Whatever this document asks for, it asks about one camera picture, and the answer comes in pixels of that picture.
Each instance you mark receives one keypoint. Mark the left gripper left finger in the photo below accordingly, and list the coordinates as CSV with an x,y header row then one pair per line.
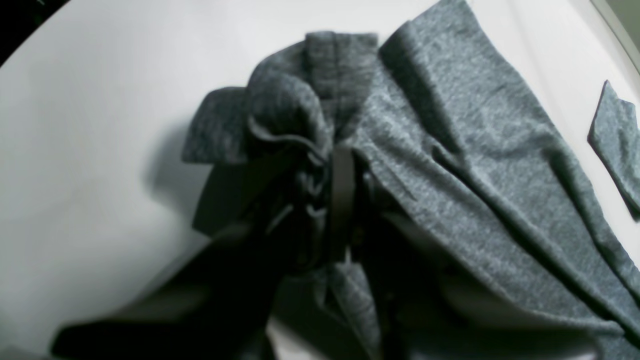
x,y
267,220

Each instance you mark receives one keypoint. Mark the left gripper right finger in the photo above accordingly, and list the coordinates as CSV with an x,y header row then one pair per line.
x,y
428,306

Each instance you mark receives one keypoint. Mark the grey long-sleeve t-shirt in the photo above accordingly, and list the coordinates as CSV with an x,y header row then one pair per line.
x,y
453,131

